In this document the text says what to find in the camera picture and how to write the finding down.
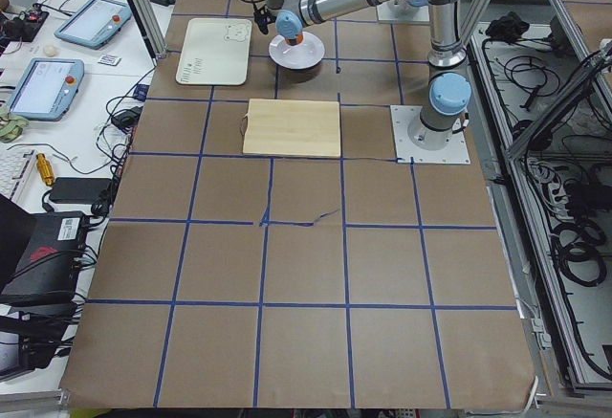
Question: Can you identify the aluminium frame post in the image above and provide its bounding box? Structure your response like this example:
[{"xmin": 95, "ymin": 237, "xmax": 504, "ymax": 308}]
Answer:
[{"xmin": 126, "ymin": 0, "xmax": 167, "ymax": 61}]

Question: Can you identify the white round plate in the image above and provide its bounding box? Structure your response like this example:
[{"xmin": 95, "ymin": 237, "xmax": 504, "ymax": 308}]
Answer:
[{"xmin": 269, "ymin": 32, "xmax": 325, "ymax": 70}]

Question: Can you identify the bamboo cutting board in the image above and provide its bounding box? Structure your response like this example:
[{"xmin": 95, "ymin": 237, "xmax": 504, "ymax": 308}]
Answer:
[{"xmin": 242, "ymin": 99, "xmax": 341, "ymax": 158}]

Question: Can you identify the upper blue teach pendant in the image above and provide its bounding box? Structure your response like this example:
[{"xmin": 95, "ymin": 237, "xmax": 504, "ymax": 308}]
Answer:
[{"xmin": 54, "ymin": 0, "xmax": 132, "ymax": 49}]

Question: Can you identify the black computer box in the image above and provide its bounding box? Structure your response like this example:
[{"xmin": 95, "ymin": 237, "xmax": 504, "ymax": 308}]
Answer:
[{"xmin": 1, "ymin": 211, "xmax": 89, "ymax": 307}]

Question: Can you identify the cream bear tray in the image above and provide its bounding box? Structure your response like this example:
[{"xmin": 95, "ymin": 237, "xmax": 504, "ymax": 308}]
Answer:
[{"xmin": 175, "ymin": 18, "xmax": 252, "ymax": 86}]

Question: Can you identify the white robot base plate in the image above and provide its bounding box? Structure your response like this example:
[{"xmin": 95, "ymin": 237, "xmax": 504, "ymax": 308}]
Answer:
[{"xmin": 390, "ymin": 105, "xmax": 470, "ymax": 165}]

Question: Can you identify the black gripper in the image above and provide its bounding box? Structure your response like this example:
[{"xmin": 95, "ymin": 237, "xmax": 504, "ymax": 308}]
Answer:
[{"xmin": 253, "ymin": 5, "xmax": 273, "ymax": 35}]

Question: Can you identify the orange fruit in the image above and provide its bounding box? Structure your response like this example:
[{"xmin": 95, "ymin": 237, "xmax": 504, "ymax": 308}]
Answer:
[{"xmin": 285, "ymin": 33, "xmax": 303, "ymax": 46}]

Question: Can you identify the blue teach pendant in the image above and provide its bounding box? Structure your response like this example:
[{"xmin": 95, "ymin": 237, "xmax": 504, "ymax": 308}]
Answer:
[
  {"xmin": 54, "ymin": 0, "xmax": 132, "ymax": 49},
  {"xmin": 8, "ymin": 57, "xmax": 84, "ymax": 121}
]

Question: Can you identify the gold cylindrical tool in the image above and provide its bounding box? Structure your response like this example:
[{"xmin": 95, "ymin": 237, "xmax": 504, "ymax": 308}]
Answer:
[{"xmin": 35, "ymin": 153, "xmax": 55, "ymax": 187}]

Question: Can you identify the lower blue teach pendant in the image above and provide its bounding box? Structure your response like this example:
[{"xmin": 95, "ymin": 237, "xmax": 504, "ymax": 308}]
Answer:
[{"xmin": 8, "ymin": 57, "xmax": 84, "ymax": 121}]

